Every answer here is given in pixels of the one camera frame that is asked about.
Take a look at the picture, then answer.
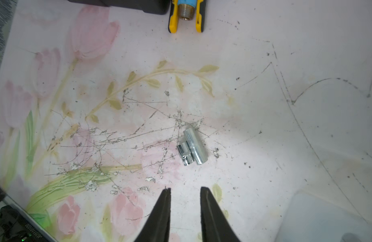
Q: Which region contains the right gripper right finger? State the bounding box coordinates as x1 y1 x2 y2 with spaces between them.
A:
200 187 239 242

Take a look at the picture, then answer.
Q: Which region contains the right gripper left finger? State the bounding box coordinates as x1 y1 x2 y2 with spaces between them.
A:
135 188 171 242

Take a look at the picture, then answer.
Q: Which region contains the short chrome socket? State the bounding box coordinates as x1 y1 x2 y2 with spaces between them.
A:
177 141 195 166

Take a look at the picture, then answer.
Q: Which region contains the long chrome socket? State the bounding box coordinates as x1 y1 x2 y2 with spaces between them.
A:
184 126 208 165

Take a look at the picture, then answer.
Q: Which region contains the clear plastic storage box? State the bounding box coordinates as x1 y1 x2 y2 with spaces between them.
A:
275 193 372 242

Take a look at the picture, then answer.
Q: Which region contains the blue yellow hand tool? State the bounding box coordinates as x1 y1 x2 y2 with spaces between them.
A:
168 0 207 34

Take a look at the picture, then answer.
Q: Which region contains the yellow black toolbox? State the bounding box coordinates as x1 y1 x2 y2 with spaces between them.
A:
69 0 171 15

